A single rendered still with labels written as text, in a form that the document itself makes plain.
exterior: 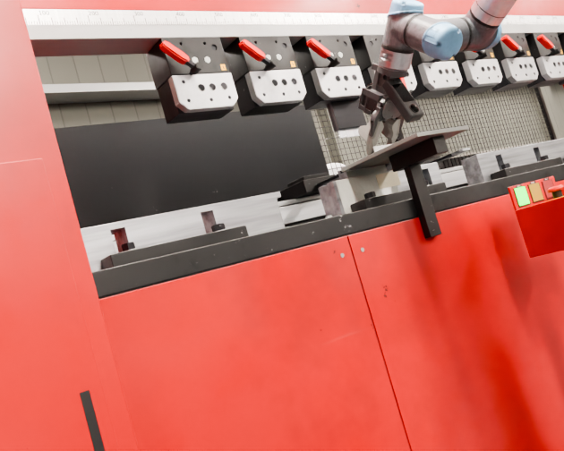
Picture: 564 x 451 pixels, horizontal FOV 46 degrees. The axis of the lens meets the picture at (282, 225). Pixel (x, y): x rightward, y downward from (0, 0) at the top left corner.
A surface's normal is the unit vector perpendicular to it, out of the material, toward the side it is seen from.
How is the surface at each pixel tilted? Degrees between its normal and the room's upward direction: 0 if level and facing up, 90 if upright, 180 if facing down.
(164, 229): 90
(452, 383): 90
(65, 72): 90
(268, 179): 90
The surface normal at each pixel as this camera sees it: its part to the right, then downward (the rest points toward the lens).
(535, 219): -0.79, 0.18
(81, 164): 0.55, -0.22
